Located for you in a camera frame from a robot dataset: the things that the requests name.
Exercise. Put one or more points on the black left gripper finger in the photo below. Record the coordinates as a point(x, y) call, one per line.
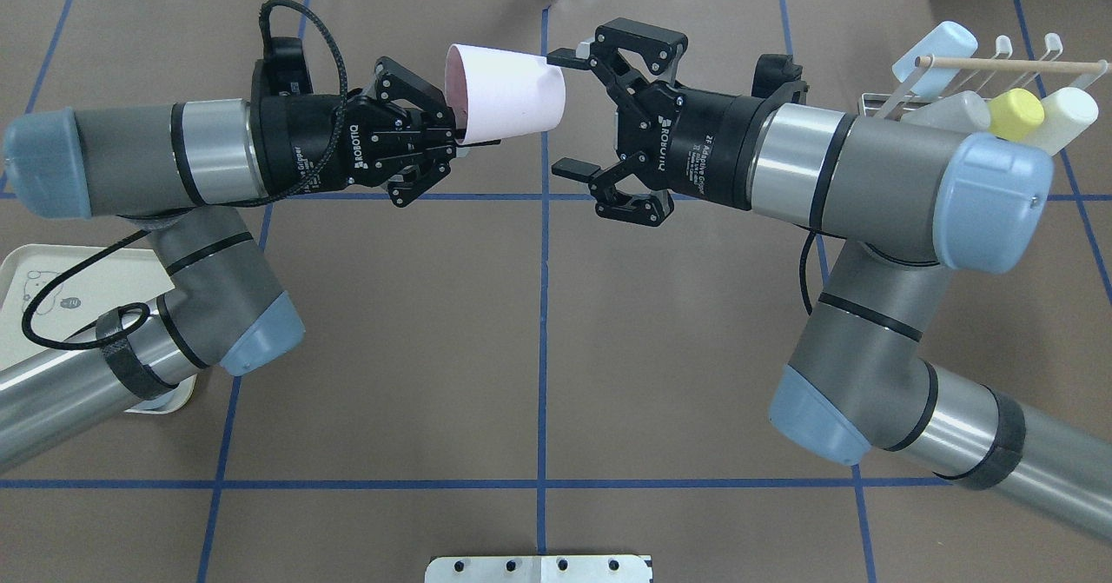
point(460, 150)
point(461, 135)

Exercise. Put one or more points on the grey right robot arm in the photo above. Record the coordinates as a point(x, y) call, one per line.
point(913, 205)

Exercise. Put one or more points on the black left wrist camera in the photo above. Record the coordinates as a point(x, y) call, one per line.
point(282, 70)

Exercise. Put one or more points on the pink plastic cup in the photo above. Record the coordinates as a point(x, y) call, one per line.
point(503, 94)

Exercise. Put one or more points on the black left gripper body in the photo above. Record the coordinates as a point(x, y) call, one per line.
point(294, 138)

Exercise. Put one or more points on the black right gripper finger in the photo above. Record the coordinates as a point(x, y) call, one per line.
point(576, 170)
point(572, 59)

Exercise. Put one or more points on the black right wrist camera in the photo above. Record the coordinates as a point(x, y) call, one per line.
point(772, 71)

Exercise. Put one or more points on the pale green plastic cup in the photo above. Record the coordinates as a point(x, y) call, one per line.
point(1067, 113)

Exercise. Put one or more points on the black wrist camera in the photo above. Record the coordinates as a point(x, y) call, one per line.
point(772, 71)
point(282, 70)

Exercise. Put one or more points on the wooden rack dowel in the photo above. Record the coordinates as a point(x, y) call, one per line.
point(1044, 67)

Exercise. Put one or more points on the yellow plastic cup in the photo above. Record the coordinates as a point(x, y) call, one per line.
point(1015, 114)

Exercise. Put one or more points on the white wire cup rack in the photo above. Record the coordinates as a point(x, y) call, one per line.
point(892, 105)

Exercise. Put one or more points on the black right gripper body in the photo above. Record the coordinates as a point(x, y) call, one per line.
point(708, 144)

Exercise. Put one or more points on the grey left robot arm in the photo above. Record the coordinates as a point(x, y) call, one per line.
point(178, 172)

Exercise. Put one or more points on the light blue plastic cup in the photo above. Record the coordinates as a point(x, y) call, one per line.
point(947, 39)

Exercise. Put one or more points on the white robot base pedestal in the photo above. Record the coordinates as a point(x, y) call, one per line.
point(541, 568)

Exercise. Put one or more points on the grey plastic cup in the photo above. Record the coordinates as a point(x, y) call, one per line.
point(965, 112)

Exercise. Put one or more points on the cream serving tray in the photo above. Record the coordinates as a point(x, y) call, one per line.
point(129, 275)

